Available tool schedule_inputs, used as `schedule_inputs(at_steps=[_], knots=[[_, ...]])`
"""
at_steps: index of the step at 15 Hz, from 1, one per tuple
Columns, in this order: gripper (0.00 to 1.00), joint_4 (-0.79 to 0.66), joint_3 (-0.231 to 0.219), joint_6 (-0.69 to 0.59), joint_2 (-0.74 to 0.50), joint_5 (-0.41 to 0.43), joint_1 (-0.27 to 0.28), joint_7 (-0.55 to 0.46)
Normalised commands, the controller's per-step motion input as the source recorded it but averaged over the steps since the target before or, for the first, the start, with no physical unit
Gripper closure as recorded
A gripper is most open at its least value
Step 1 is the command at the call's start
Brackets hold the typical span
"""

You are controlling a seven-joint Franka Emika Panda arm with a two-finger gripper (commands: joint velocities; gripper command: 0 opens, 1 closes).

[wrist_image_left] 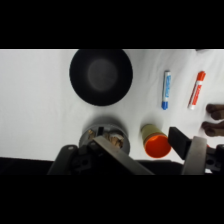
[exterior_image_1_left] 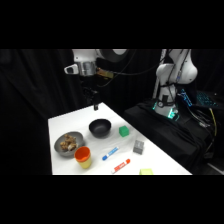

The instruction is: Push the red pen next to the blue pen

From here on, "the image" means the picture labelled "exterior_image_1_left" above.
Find green cube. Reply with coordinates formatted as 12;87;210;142
118;125;131;138

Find blue pen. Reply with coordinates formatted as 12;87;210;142
101;145;120;162

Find gray bowl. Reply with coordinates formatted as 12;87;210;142
53;130;86;158

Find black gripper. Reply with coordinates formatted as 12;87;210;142
80;75;101;111

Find yellow-green block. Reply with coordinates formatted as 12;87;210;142
138;167;155;176

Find yellow cable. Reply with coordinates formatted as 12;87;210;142
209;107;218;137

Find brown food pieces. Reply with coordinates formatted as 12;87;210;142
59;133;79;152

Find black curtain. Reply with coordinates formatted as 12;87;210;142
0;49;224;176

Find brown wrist mount board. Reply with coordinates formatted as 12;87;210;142
95;67;115;80

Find teal backlit keyboard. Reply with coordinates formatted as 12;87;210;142
195;90;219;108

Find black robot stand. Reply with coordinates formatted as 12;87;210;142
122;99;216;175

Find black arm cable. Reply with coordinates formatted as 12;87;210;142
98;49;168;88

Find red pen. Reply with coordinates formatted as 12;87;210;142
110;158;132;175

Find black bowl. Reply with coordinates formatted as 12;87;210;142
88;118;113;139

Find orange and yellow cup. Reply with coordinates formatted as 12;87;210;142
73;145;93;170

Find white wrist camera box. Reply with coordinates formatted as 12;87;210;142
63;63;80;76

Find gray block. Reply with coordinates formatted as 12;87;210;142
132;139;146;156

